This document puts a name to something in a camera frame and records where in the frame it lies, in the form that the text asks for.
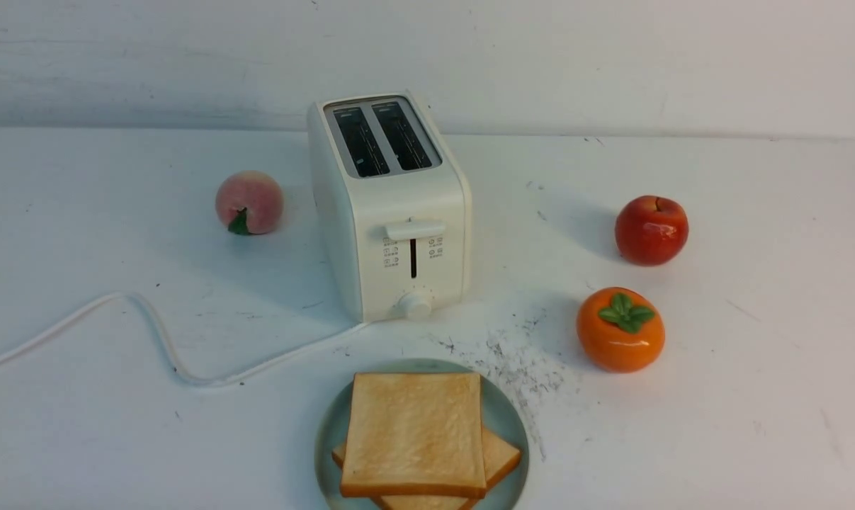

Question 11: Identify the white two-slot toaster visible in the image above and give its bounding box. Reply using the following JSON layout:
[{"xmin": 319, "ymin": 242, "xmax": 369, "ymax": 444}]
[{"xmin": 307, "ymin": 91, "xmax": 472, "ymax": 323}]

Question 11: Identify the light blue-green plate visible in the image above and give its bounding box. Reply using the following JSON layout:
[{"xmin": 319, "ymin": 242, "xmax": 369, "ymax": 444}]
[{"xmin": 314, "ymin": 375, "xmax": 530, "ymax": 509}]

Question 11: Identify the pink peach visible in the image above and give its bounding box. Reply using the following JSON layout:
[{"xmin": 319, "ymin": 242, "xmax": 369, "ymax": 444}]
[{"xmin": 215, "ymin": 171, "xmax": 285, "ymax": 236}]

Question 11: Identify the orange persimmon with green leaf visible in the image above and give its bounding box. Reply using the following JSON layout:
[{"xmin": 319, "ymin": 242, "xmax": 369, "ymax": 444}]
[{"xmin": 576, "ymin": 287, "xmax": 666, "ymax": 373}]

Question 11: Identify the red apple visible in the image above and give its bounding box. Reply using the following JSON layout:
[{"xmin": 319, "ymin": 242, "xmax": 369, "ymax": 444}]
[{"xmin": 614, "ymin": 195, "xmax": 690, "ymax": 266}]

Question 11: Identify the white toaster power cord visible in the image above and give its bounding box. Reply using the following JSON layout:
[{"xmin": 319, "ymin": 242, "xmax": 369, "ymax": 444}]
[{"xmin": 0, "ymin": 291, "xmax": 368, "ymax": 389}]

